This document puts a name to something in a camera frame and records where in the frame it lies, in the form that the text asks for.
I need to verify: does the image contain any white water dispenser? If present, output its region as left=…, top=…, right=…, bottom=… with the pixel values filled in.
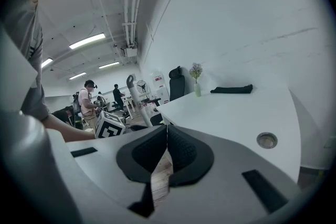
left=154, top=88, right=170, bottom=103

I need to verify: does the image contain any grey table cable grommet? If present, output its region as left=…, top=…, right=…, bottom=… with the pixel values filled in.
left=256, top=132, right=278, bottom=150

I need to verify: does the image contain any black folded cloth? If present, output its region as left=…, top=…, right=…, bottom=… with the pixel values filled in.
left=209, top=83, right=254, bottom=94

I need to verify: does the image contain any purple flower bunch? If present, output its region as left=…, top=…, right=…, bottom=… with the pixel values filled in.
left=188, top=62, right=203, bottom=84

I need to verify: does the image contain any clear water dispenser bottle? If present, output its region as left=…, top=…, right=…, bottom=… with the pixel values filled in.
left=151, top=72, right=166, bottom=90

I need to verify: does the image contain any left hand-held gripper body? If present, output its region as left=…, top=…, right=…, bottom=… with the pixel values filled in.
left=94, top=110, right=126, bottom=139

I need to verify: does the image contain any person's grey shirt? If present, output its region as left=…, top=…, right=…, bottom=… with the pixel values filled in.
left=2, top=0, right=50, bottom=122

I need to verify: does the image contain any black standing fan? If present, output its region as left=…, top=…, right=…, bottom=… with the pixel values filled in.
left=136, top=80, right=151, bottom=94

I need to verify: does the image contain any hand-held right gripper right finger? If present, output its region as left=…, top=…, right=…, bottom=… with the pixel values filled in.
left=154, top=124, right=302, bottom=224

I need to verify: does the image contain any black office chair with headrest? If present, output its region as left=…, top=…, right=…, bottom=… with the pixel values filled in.
left=150, top=66, right=186, bottom=126

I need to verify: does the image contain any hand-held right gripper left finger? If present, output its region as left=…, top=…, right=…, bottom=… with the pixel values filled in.
left=65, top=125, right=168, bottom=218

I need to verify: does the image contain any cluster of clear water jugs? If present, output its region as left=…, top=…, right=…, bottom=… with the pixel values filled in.
left=138, top=101, right=158, bottom=118

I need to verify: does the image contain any white table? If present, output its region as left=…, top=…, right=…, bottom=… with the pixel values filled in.
left=156, top=86, right=302, bottom=184

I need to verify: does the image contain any person's left forearm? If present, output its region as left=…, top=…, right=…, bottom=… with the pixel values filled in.
left=43, top=114, right=97, bottom=143

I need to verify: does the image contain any grey ceiling junction box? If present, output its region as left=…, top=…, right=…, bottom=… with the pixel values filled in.
left=121, top=46, right=138, bottom=59

